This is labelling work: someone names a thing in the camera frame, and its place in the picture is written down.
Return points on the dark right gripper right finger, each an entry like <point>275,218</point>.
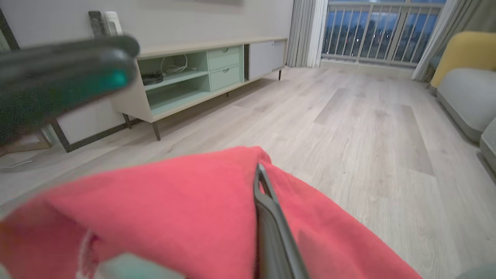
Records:
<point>285,244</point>

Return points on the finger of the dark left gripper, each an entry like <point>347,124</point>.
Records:
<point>69,73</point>

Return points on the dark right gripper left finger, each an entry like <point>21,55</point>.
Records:
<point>259,232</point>

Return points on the red garment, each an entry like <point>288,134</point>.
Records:
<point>174,209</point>

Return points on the grey fabric sofa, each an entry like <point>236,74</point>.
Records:
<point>480,273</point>

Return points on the grey sofa section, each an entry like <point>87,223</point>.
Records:
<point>490,147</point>
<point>465,100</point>

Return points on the dark remote control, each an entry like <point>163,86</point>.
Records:
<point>96,23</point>

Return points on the white remote control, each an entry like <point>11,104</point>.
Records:
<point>112,23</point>

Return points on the long low TV cabinet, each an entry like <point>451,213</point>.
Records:
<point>186,48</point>

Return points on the pale green cabinet drawer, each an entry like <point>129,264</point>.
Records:
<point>224,58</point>
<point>225,78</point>

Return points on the white cabinet door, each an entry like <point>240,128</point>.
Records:
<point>267,58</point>

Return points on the white sheer curtain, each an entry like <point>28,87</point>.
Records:
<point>308,33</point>

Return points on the balcony window railing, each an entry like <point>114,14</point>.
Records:
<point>372,35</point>

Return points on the grey curtain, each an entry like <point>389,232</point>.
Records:
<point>441,38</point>

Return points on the yellow cushion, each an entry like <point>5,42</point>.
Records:
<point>465,50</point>

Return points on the black metal frame stand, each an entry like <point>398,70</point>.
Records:
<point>62,139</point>

